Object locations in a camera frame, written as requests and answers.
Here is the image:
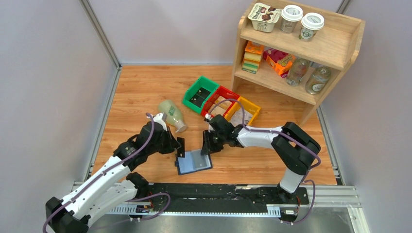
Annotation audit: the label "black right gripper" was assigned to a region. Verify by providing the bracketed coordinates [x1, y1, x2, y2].
[201, 129, 226, 155]

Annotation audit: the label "wooden shelf unit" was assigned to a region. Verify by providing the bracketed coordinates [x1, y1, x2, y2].
[230, 0, 365, 125]

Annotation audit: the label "left clear glass bottle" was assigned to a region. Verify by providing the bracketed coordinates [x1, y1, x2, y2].
[286, 58, 310, 86]

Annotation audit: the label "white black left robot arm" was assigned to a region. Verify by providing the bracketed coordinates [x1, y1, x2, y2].
[42, 121, 185, 233]

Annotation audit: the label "white lidded coffee cup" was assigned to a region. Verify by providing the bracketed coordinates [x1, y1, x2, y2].
[280, 5, 303, 33]
[299, 13, 325, 42]

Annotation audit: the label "right white lidded coffee cup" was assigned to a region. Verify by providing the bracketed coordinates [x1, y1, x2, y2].
[299, 13, 325, 42]

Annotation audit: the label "green liquid plastic bottle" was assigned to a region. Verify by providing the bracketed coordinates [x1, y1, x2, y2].
[157, 100, 188, 133]

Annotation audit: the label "red plastic bin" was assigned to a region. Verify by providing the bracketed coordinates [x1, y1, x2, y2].
[201, 86, 240, 116]

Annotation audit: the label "tan cards in red bin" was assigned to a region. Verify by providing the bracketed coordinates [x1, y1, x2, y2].
[208, 96, 233, 116]

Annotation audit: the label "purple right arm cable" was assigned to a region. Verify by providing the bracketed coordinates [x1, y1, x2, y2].
[206, 99, 322, 225]

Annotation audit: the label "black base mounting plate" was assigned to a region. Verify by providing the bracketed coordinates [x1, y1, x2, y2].
[131, 183, 310, 214]

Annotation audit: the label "orange pink snack box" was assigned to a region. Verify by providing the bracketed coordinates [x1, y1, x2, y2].
[263, 49, 296, 78]

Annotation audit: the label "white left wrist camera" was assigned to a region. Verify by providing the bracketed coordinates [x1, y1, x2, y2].
[153, 113, 168, 131]

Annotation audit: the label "chobani yogurt cup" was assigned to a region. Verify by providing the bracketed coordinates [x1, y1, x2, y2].
[248, 2, 282, 33]

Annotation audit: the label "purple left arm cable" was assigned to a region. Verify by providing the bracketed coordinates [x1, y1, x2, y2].
[42, 112, 171, 233]

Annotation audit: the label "silver cards in yellow bin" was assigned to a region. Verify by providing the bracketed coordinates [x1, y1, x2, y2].
[237, 109, 253, 125]

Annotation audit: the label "black cards in green bin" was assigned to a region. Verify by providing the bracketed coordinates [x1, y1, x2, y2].
[189, 87, 210, 108]

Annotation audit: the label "left white lidded coffee cup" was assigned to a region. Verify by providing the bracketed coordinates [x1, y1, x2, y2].
[280, 5, 303, 33]

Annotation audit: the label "aluminium frame rail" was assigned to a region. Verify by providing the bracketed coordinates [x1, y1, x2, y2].
[67, 179, 369, 233]

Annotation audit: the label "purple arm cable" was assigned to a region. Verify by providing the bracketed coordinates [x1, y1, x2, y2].
[206, 99, 322, 225]
[42, 112, 171, 233]

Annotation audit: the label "green plastic bin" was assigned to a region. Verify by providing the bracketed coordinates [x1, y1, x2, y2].
[182, 76, 220, 114]

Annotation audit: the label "clear glass bottle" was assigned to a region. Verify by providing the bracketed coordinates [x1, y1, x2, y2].
[286, 58, 310, 86]
[305, 66, 332, 95]

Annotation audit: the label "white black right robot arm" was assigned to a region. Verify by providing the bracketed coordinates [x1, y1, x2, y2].
[201, 115, 321, 203]

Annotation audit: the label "blue leather card holder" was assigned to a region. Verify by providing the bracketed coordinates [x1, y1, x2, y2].
[175, 149, 213, 175]

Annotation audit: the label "stack of sponges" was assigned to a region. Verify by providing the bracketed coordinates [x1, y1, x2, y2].
[241, 41, 265, 74]

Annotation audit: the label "yellow plastic bin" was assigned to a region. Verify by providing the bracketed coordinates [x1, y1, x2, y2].
[224, 97, 261, 126]

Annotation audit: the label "right clear glass bottle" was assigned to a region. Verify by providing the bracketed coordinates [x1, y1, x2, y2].
[305, 66, 332, 95]

